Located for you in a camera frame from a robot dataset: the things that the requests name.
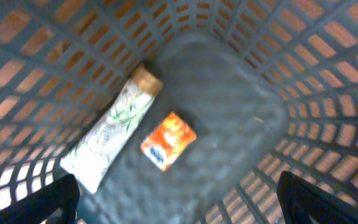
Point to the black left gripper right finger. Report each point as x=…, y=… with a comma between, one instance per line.
x=304, y=203

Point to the orange small tissue pack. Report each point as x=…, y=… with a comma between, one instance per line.
x=167, y=142

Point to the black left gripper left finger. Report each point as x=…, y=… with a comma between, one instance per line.
x=61, y=194

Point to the white tube with brown cap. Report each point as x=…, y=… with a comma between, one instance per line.
x=90, y=159

